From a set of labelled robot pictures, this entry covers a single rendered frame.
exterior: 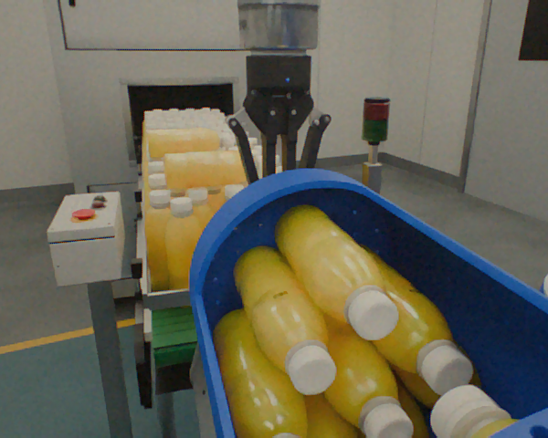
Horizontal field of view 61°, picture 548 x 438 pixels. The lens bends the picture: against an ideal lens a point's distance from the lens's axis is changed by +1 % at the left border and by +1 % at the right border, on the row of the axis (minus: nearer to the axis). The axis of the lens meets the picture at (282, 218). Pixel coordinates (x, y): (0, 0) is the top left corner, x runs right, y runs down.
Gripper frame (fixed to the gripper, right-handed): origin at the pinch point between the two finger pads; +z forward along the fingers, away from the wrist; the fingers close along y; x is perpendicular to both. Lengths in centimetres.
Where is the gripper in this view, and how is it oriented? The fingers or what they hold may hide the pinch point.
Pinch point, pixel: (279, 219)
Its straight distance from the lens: 59.7
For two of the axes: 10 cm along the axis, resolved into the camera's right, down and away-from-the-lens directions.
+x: 2.7, 3.4, -9.0
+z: 0.0, 9.4, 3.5
